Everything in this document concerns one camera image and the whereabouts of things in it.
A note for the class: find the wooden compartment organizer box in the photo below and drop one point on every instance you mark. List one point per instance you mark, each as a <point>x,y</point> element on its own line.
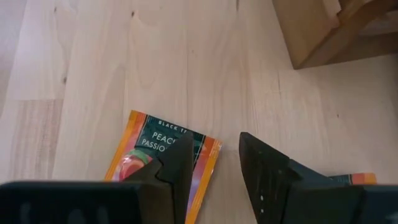
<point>311,37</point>

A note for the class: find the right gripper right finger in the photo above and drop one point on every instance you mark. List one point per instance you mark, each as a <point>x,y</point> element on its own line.
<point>264,174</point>

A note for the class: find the orange peach tea packet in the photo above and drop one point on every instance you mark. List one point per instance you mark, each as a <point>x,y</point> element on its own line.
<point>360,179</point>
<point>136,161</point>

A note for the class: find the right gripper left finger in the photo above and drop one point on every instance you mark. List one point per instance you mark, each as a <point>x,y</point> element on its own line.
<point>180,174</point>

